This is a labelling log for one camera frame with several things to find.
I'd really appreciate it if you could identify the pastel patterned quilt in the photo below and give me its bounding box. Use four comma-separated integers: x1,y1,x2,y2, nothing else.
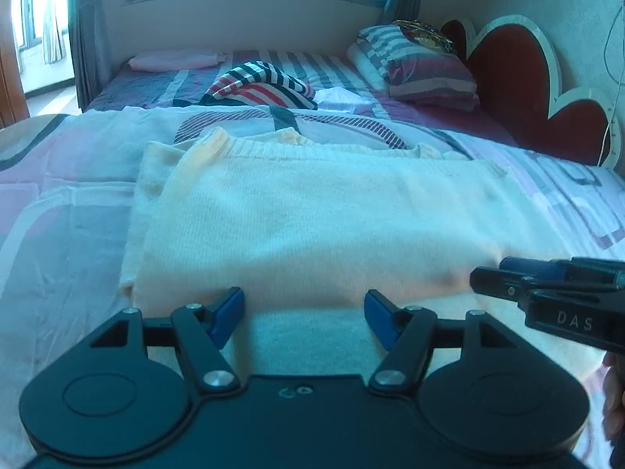
1,107,624,468

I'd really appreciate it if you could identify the cream knit sweater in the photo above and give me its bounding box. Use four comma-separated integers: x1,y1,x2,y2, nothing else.
118,126,607,382

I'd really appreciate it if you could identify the white hanging cable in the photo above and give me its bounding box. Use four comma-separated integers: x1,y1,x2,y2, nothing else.
596,0,625,168

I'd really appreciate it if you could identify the striped pillow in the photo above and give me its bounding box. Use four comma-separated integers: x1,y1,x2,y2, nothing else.
348,23,480,112

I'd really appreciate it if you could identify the white folded garment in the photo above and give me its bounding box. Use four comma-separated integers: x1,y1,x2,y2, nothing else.
314,87,375,115

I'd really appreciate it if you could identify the grey left curtain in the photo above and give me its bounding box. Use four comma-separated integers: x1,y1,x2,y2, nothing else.
68,0,112,112

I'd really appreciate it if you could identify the brown wooden door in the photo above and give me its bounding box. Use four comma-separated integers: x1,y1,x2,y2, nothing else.
0,0,30,128

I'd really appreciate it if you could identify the striped bed sheet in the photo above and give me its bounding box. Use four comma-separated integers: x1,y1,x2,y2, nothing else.
88,50,515,145

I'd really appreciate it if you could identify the red white striped garment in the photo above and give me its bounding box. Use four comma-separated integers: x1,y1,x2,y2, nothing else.
198,61,318,110

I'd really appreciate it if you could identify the colourful patterned bag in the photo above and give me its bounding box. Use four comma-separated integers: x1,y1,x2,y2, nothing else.
394,20,457,54

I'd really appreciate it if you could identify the right hand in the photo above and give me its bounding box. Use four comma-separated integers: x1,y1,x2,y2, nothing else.
603,353,624,442

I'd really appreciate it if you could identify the red heart headboard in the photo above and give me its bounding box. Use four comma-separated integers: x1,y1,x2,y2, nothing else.
442,15,623,170

